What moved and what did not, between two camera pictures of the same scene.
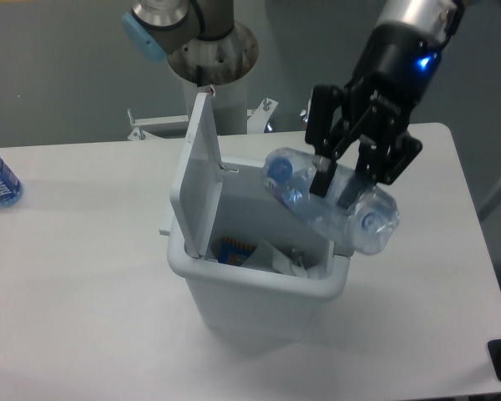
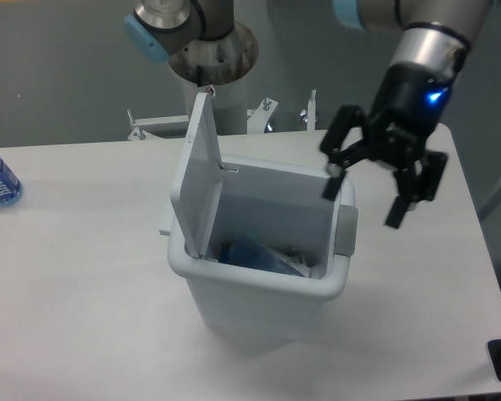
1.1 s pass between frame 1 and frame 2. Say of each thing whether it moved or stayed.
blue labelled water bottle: stayed
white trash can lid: stayed
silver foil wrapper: stayed
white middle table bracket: stayed
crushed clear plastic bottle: moved
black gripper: moved
